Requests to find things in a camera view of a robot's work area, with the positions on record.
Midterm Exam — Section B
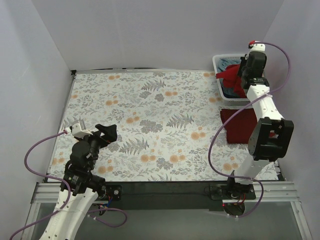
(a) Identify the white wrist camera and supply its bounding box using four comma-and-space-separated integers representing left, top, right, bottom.
248, 41, 266, 53
64, 119, 93, 139

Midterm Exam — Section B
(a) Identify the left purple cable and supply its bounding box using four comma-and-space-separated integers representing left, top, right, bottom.
8, 131, 128, 240

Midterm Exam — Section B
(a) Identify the dark blue t shirt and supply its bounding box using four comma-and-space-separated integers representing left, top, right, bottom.
221, 86, 239, 99

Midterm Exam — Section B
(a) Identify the white plastic basket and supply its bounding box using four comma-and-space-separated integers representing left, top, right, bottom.
212, 53, 250, 106

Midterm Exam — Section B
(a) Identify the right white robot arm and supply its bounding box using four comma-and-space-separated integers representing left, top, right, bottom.
226, 51, 294, 199

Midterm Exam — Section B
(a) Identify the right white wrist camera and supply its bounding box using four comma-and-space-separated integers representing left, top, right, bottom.
248, 41, 266, 53

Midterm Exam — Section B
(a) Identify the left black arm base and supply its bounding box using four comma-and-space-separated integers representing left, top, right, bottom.
96, 184, 122, 201

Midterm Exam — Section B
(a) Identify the light blue t shirt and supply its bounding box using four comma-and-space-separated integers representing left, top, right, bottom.
216, 58, 239, 73

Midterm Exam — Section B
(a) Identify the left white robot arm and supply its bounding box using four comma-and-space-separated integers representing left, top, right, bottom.
40, 123, 118, 240

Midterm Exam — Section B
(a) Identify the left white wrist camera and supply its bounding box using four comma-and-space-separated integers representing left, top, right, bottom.
64, 119, 93, 139

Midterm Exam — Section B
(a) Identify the folded dark red t shirt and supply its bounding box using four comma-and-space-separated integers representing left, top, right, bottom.
224, 108, 257, 144

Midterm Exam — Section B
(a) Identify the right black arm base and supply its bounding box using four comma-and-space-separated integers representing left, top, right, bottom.
203, 184, 256, 200

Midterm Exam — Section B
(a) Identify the floral patterned table mat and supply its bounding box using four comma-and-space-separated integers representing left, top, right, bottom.
47, 70, 280, 183

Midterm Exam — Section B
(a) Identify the aluminium frame rail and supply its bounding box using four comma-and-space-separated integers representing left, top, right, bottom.
31, 181, 301, 204

